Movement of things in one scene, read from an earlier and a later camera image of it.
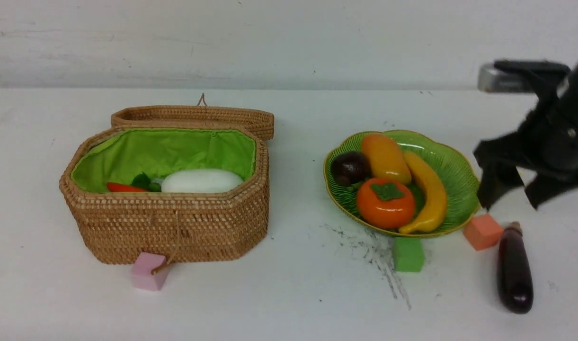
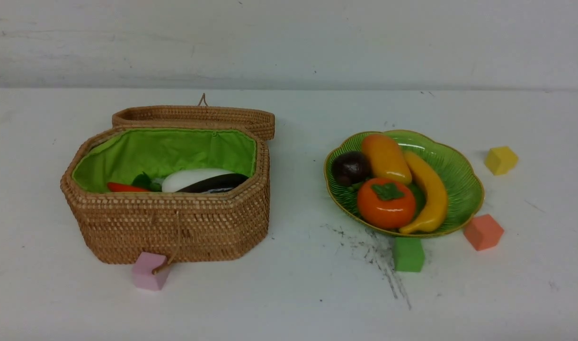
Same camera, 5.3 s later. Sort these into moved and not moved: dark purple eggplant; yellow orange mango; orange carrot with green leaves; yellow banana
Moved: dark purple eggplant
Not moved: orange carrot with green leaves; yellow banana; yellow orange mango
